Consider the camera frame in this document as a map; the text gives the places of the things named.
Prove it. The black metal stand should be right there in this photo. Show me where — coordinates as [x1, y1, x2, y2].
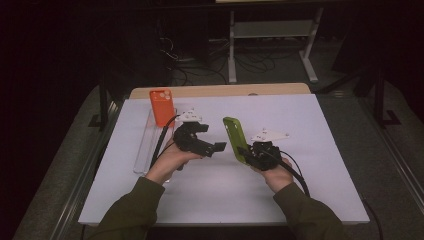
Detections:
[373, 66, 403, 129]
[88, 74, 113, 131]

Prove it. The clear plastic rack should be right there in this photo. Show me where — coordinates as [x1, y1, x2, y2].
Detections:
[133, 108, 178, 184]

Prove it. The green cartoon phone case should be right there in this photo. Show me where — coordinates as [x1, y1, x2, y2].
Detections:
[222, 116, 251, 165]

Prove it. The wooden table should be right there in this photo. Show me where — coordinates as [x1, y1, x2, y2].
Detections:
[129, 82, 312, 100]

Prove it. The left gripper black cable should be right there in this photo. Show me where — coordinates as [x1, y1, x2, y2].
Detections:
[149, 114, 181, 169]

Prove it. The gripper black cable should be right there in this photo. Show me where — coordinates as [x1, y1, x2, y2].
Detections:
[149, 114, 181, 169]
[263, 149, 384, 240]

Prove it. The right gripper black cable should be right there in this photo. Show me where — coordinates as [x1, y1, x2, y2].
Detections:
[263, 149, 384, 240]

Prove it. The orange phone case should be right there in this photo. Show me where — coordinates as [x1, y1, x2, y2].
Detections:
[148, 88, 177, 128]

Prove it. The white table board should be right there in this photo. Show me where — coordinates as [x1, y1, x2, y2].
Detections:
[78, 93, 370, 228]

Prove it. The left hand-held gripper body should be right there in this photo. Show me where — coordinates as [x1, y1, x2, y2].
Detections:
[173, 108, 214, 158]

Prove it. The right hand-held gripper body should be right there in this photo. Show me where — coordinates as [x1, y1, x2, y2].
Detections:
[249, 128, 290, 172]

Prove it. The person's left hand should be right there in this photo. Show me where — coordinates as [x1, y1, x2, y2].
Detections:
[144, 138, 203, 186]

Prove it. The person's right hand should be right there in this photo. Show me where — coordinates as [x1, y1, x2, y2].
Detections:
[253, 156, 294, 194]

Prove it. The white metal desk frame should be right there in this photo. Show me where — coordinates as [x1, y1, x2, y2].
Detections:
[214, 0, 334, 84]

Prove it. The tangle of floor cables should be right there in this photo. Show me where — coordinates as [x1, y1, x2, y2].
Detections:
[156, 16, 278, 86]

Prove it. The metal rail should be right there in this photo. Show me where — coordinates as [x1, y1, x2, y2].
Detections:
[361, 98, 424, 208]
[49, 99, 126, 240]

